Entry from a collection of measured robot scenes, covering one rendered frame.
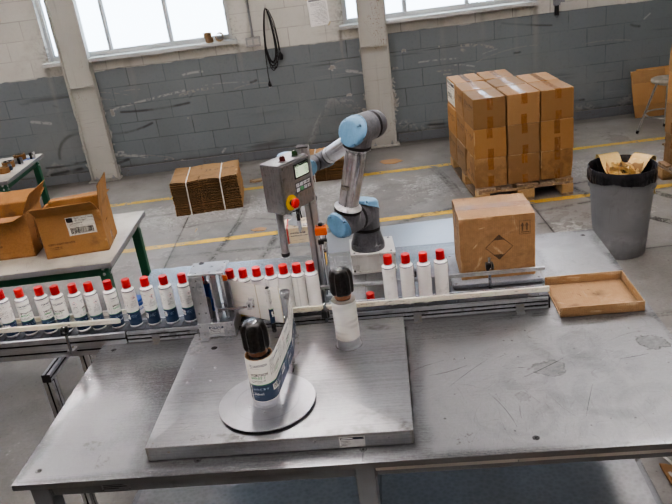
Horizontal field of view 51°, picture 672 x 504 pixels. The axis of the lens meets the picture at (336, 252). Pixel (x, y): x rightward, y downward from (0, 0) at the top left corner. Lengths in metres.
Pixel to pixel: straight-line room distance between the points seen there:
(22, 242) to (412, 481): 2.53
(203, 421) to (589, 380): 1.22
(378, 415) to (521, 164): 4.21
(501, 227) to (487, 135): 3.14
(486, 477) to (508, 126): 3.65
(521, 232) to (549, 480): 0.96
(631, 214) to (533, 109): 1.47
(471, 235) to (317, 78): 5.35
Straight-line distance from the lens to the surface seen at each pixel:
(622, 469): 3.04
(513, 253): 2.96
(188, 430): 2.29
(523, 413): 2.26
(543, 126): 6.12
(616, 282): 3.01
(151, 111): 8.33
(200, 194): 6.78
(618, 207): 4.98
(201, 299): 2.67
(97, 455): 2.40
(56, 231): 4.15
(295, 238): 3.25
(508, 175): 6.16
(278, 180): 2.60
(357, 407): 2.23
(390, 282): 2.71
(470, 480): 2.95
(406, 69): 8.09
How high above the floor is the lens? 2.19
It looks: 24 degrees down
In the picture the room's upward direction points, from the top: 8 degrees counter-clockwise
